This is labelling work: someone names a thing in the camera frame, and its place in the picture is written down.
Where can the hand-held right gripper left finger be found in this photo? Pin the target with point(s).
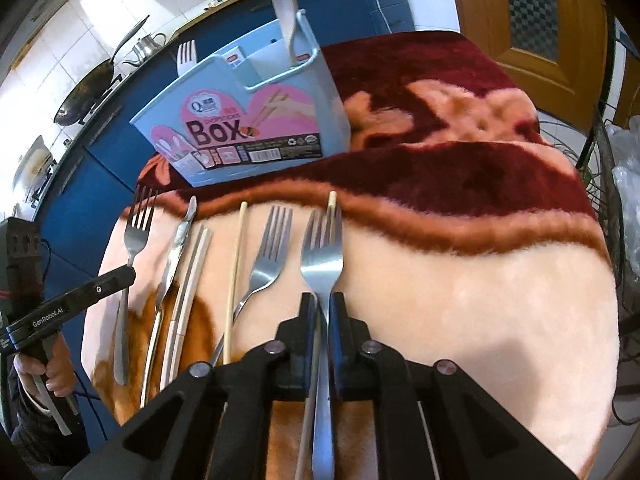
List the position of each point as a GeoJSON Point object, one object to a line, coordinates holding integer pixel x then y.
{"type": "Point", "coordinates": [307, 320]}

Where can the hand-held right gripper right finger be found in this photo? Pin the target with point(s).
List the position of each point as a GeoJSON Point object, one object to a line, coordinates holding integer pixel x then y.
{"type": "Point", "coordinates": [340, 320]}

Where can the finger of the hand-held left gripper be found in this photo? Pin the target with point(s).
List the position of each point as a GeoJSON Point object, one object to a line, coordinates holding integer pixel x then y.
{"type": "Point", "coordinates": [75, 300]}

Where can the steel fork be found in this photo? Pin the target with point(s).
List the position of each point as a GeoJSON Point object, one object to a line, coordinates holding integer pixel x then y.
{"type": "Point", "coordinates": [265, 270]}
{"type": "Point", "coordinates": [321, 265]}
{"type": "Point", "coordinates": [135, 240]}

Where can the thin bamboo chopstick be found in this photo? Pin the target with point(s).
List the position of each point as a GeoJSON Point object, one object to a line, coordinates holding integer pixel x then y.
{"type": "Point", "coordinates": [235, 280]}

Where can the light blue utensil box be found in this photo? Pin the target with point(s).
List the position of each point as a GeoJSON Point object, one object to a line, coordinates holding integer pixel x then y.
{"type": "Point", "coordinates": [300, 125]}

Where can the person's left forearm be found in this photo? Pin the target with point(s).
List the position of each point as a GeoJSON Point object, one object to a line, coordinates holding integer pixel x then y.
{"type": "Point", "coordinates": [20, 415]}

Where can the person's left hand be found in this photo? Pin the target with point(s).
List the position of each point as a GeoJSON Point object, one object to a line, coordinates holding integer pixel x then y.
{"type": "Point", "coordinates": [60, 365]}

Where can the white cooking pot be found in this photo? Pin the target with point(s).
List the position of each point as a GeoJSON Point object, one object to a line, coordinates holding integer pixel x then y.
{"type": "Point", "coordinates": [35, 160]}

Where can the steel table knife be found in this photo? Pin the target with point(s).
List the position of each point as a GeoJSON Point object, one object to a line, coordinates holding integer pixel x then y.
{"type": "Point", "coordinates": [175, 255]}

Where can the red and cream blanket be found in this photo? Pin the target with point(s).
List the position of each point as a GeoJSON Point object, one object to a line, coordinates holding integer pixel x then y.
{"type": "Point", "coordinates": [450, 285]}

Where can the blue kitchen base cabinets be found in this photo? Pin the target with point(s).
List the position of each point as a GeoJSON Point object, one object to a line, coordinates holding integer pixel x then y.
{"type": "Point", "coordinates": [100, 170]}

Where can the black wok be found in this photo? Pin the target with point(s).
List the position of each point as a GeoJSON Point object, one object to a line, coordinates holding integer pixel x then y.
{"type": "Point", "coordinates": [82, 95]}

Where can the steel kettle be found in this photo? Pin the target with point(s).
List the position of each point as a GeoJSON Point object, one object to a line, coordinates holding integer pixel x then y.
{"type": "Point", "coordinates": [147, 47]}

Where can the pale plastic fork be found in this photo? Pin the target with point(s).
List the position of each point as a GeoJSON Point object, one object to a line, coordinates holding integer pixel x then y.
{"type": "Point", "coordinates": [186, 67]}

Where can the white plastic spoon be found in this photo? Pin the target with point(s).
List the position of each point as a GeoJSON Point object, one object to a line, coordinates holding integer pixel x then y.
{"type": "Point", "coordinates": [282, 5]}

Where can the clear plastic bag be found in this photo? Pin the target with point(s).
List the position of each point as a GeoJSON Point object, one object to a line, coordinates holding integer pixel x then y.
{"type": "Point", "coordinates": [627, 170]}

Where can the wooden door with glass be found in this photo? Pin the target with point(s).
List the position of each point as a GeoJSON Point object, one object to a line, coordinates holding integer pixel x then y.
{"type": "Point", "coordinates": [480, 10]}

